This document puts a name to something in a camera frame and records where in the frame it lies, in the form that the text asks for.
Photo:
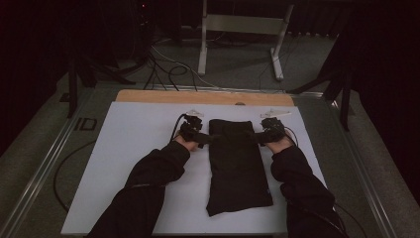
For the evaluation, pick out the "black floor stand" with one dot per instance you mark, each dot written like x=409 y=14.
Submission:
x=72 y=95
x=345 y=105

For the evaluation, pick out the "metal floor rail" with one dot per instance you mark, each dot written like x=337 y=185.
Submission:
x=231 y=89
x=43 y=172
x=363 y=172

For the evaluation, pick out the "dark curtain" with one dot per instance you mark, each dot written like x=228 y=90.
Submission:
x=389 y=82
x=29 y=66

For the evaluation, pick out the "person's right hand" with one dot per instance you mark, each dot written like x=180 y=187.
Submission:
x=280 y=145

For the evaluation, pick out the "person's left hand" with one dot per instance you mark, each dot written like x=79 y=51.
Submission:
x=186 y=144

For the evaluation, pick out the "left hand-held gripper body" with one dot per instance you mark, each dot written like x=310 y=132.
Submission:
x=191 y=127

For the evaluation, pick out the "dark equipment with red light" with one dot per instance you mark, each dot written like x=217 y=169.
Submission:
x=143 y=20

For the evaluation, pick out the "white metal stand frame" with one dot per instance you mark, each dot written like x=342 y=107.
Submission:
x=244 y=23

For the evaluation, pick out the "black garment with blue stripes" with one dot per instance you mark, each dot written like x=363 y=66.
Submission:
x=236 y=165

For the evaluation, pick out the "white table cover sheet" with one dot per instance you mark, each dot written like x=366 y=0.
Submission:
x=132 y=139

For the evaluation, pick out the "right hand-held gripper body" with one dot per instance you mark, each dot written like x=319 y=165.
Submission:
x=273 y=129

